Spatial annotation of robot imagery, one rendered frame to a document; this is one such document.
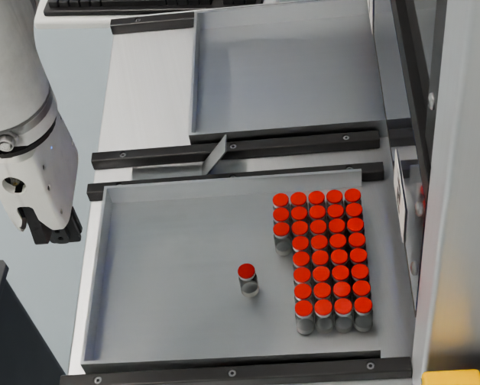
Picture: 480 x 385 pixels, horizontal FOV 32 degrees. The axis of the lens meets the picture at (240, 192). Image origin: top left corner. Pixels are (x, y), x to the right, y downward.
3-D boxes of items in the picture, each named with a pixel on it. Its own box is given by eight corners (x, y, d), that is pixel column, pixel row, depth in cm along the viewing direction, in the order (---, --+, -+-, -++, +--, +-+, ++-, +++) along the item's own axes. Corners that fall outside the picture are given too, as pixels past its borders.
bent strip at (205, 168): (231, 162, 116) (226, 134, 112) (231, 179, 115) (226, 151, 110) (132, 169, 118) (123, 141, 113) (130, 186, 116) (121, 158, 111)
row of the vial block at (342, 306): (343, 210, 109) (342, 188, 105) (354, 333, 98) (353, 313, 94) (326, 211, 109) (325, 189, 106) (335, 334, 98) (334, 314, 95)
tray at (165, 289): (361, 185, 111) (361, 168, 109) (380, 364, 95) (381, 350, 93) (110, 202, 115) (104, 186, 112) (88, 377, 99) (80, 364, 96)
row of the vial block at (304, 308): (308, 211, 109) (306, 190, 106) (315, 334, 98) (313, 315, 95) (291, 213, 110) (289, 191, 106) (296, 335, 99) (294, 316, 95)
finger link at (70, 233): (60, 223, 79) (79, 262, 84) (64, 195, 81) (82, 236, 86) (27, 225, 79) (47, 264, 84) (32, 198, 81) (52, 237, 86)
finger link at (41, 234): (38, 252, 75) (56, 237, 81) (27, 166, 74) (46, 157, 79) (25, 253, 75) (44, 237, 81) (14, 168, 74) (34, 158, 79)
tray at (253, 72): (412, 9, 132) (413, -9, 129) (436, 132, 116) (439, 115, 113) (197, 28, 135) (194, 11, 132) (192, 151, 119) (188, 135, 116)
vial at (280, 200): (291, 213, 110) (289, 192, 106) (292, 227, 108) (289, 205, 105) (274, 214, 110) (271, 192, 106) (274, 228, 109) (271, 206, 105)
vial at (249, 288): (259, 282, 104) (255, 263, 100) (259, 297, 102) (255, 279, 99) (241, 283, 104) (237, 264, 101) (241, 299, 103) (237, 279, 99)
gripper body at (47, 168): (43, 156, 68) (79, 234, 77) (59, 68, 75) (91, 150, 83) (-47, 163, 69) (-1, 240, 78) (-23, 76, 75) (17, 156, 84)
